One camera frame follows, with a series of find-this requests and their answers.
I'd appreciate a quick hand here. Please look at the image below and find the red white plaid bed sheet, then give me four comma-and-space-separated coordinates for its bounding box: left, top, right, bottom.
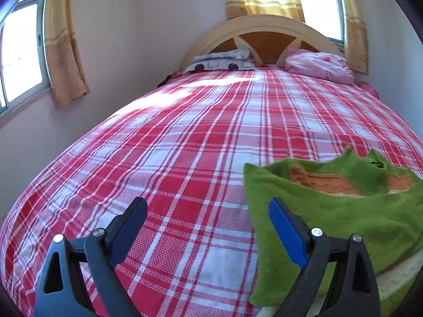
1, 67, 422, 316

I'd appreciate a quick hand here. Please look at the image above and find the grey patterned folded pillow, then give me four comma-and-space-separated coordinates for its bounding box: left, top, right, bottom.
182, 48, 255, 74

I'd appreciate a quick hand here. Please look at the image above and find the yellow curtain right side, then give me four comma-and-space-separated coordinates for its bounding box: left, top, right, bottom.
342, 0, 369, 75

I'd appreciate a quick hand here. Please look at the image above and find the yellow curtain left window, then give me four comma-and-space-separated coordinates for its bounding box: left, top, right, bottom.
44, 0, 90, 106

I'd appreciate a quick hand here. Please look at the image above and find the pink cloth at bedside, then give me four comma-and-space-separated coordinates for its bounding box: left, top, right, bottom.
358, 81, 379, 99

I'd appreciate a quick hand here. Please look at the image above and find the left window frame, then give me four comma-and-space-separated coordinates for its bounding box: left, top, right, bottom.
1, 0, 50, 119

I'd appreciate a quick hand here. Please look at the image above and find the window behind headboard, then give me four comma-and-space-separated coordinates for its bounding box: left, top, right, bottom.
300, 0, 344, 44

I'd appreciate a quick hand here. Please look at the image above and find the green orange striped knit sweater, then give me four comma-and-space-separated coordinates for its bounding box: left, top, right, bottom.
244, 148, 422, 316

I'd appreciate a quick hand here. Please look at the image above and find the cream wooden headboard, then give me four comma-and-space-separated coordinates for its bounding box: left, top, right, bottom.
179, 14, 341, 71

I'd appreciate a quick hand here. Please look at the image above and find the dark red cloth bed corner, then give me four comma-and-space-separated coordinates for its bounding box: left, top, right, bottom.
157, 71, 182, 88

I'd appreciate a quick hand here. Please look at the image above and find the pink crumpled blanket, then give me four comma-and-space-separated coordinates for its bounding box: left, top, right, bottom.
285, 48, 354, 85

